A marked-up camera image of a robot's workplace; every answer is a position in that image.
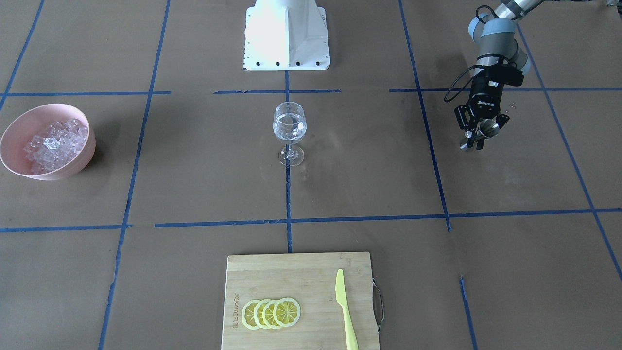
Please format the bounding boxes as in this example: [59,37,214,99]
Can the bamboo cutting board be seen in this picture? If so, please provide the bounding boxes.
[221,252,380,350]

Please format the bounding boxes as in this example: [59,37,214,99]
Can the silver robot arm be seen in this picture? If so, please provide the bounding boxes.
[454,0,542,150]

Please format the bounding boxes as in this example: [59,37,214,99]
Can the pink bowl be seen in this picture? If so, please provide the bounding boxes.
[1,103,96,181]

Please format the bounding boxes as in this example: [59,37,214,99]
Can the yellow plastic knife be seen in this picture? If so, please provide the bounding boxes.
[335,269,359,350]

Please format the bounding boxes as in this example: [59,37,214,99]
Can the steel cocktail jigger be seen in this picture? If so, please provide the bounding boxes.
[459,119,501,151]

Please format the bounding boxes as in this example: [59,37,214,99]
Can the clear wine glass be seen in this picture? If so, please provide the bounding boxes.
[273,101,307,168]

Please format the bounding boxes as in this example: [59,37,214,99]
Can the clear ice cubes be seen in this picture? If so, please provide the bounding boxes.
[23,118,88,175]

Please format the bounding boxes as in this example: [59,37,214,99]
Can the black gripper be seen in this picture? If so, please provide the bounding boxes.
[454,65,524,150]

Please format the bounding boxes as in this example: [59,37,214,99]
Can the white pedestal column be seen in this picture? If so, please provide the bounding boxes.
[243,0,331,71]

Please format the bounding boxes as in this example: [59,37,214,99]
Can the lemon slice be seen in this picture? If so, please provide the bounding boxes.
[242,299,260,330]
[253,299,270,329]
[261,300,282,330]
[273,297,301,327]

